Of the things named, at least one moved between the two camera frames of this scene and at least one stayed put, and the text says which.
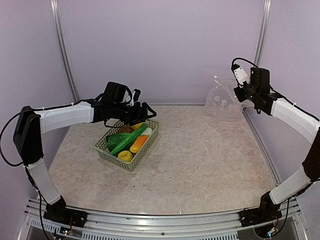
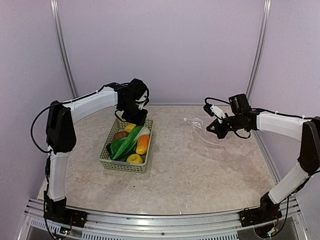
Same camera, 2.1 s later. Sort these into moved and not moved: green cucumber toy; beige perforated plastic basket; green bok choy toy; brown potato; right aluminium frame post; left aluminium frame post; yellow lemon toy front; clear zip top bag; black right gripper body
Moved: beige perforated plastic basket; brown potato; green bok choy toy; clear zip top bag; black right gripper body; yellow lemon toy front
Not moved: left aluminium frame post; green cucumber toy; right aluminium frame post
